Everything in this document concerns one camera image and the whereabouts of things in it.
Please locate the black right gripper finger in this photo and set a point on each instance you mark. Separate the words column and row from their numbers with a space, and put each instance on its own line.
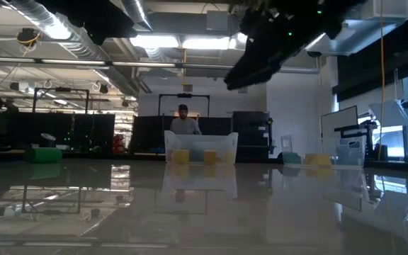
column 253, row 71

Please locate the green block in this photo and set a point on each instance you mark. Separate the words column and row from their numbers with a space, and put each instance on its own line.
column 292, row 158

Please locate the small blue cube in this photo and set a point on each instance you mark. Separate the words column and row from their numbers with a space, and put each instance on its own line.
column 197, row 156

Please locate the yellow triangular block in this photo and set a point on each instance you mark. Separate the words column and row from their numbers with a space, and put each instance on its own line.
column 317, row 160

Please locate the green cube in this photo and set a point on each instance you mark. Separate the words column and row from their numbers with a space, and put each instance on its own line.
column 42, row 155

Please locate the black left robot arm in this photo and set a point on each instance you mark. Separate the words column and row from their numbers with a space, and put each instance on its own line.
column 90, row 17

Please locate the black cabinet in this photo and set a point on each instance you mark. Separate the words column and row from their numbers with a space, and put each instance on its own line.
column 250, row 124

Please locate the bright ceiling light panel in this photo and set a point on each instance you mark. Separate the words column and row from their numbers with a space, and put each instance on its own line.
column 205, row 42
column 154, row 40

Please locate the grey horizontal pipe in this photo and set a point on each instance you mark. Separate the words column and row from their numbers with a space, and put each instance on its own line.
column 197, row 66

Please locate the person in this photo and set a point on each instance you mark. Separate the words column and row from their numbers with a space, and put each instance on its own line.
column 184, row 124
column 11, row 105

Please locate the clear plastic bin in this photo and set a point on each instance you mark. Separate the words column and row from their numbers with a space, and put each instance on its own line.
column 200, row 141
column 349, row 156

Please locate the whiteboard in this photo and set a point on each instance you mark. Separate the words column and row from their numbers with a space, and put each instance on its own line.
column 338, row 124

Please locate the black monitor stand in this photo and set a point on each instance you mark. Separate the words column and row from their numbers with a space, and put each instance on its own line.
column 352, row 129

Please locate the black partition panel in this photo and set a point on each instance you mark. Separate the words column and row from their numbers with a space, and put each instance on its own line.
column 90, row 131
column 147, row 134

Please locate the white hanging sheet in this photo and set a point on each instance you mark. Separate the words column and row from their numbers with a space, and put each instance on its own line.
column 388, row 113

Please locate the red objects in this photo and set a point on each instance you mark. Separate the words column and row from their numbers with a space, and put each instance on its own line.
column 119, row 143

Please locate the white round lamp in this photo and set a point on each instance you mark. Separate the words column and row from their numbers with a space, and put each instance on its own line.
column 48, row 136

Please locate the dome camera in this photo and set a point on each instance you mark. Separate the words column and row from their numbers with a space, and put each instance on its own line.
column 314, row 54

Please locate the rectangular metal duct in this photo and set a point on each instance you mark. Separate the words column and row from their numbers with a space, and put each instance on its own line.
column 349, row 39

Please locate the wall vent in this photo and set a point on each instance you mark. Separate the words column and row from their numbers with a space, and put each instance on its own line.
column 187, row 88

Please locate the black frame stand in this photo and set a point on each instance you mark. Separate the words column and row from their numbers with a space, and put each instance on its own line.
column 62, row 89
column 184, row 95

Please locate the round silver duct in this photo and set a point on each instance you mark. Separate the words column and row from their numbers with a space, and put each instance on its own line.
column 80, row 42
column 135, row 10

